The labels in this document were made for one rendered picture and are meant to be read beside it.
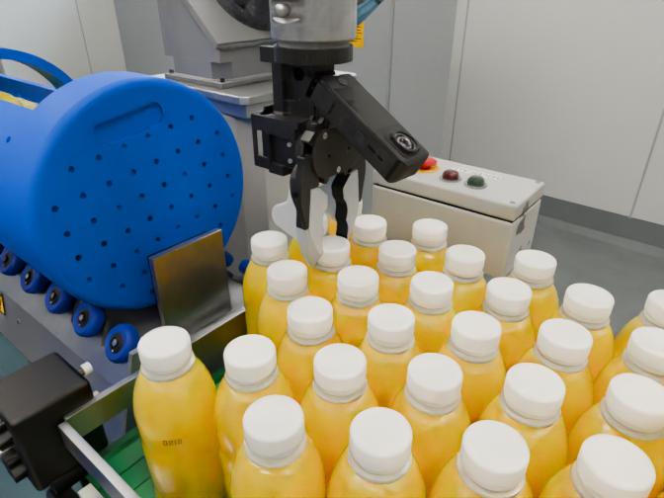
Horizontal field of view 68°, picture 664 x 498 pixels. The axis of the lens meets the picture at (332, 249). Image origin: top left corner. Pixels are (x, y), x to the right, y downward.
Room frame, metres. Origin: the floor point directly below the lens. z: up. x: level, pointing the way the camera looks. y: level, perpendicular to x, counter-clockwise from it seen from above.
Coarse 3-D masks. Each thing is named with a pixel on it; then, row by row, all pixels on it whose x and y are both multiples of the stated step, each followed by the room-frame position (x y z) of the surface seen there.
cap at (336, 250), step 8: (328, 240) 0.47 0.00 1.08; (336, 240) 0.47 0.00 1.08; (344, 240) 0.46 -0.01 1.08; (328, 248) 0.45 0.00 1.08; (336, 248) 0.45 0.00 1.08; (344, 248) 0.45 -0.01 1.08; (328, 256) 0.44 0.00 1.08; (336, 256) 0.44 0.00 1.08; (344, 256) 0.45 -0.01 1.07; (320, 264) 0.45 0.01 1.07; (328, 264) 0.44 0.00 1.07; (336, 264) 0.44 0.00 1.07
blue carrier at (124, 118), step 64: (0, 128) 0.53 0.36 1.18; (64, 128) 0.49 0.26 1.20; (128, 128) 0.54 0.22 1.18; (192, 128) 0.60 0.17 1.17; (0, 192) 0.49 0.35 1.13; (64, 192) 0.47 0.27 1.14; (128, 192) 0.53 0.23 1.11; (192, 192) 0.59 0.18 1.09; (64, 256) 0.46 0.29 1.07; (128, 256) 0.51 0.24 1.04
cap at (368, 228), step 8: (360, 216) 0.52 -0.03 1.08; (368, 216) 0.53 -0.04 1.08; (376, 216) 0.52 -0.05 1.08; (360, 224) 0.50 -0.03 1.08; (368, 224) 0.50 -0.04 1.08; (376, 224) 0.50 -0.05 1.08; (384, 224) 0.50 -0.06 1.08; (360, 232) 0.50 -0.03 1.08; (368, 232) 0.49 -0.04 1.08; (376, 232) 0.50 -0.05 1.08; (384, 232) 0.50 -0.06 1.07; (360, 240) 0.50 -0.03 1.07; (368, 240) 0.49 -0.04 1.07; (376, 240) 0.50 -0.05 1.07
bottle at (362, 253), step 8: (352, 240) 0.51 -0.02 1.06; (384, 240) 0.50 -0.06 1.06; (352, 248) 0.50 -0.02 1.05; (360, 248) 0.50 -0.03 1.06; (368, 248) 0.50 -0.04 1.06; (376, 248) 0.50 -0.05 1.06; (352, 256) 0.50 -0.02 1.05; (360, 256) 0.49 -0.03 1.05; (368, 256) 0.49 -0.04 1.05; (376, 256) 0.49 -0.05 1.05; (352, 264) 0.49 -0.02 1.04; (360, 264) 0.49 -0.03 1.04; (368, 264) 0.48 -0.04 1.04
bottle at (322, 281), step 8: (344, 264) 0.45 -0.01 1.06; (312, 272) 0.45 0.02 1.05; (320, 272) 0.44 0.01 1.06; (328, 272) 0.44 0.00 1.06; (336, 272) 0.44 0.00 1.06; (312, 280) 0.44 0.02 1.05; (320, 280) 0.44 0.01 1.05; (328, 280) 0.44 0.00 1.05; (336, 280) 0.44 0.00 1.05; (312, 288) 0.44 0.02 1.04; (320, 288) 0.43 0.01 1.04; (328, 288) 0.43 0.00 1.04; (336, 288) 0.43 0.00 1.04; (320, 296) 0.43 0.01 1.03; (328, 296) 0.43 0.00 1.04
